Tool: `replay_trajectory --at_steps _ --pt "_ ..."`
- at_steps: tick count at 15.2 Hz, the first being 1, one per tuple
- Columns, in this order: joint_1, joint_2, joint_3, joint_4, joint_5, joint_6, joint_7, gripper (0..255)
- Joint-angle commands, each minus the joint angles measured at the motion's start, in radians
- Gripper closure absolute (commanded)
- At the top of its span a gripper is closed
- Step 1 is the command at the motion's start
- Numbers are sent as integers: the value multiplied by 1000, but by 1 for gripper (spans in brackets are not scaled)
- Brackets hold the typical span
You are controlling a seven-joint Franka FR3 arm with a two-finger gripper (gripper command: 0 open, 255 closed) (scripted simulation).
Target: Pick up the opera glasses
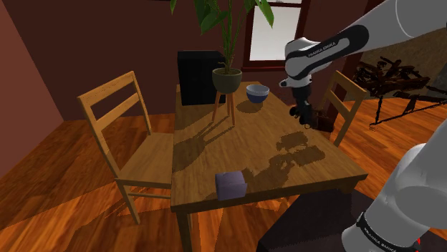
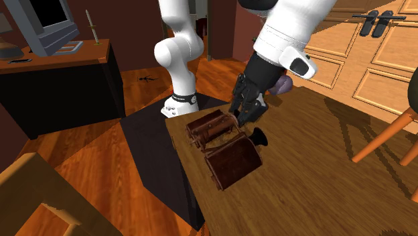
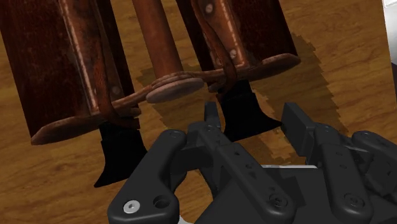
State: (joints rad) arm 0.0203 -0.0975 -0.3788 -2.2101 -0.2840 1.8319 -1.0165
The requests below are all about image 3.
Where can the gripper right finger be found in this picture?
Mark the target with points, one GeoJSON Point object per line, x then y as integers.
{"type": "Point", "coordinates": [333, 161]}

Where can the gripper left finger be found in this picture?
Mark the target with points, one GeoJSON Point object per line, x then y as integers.
{"type": "Point", "coordinates": [235, 161]}

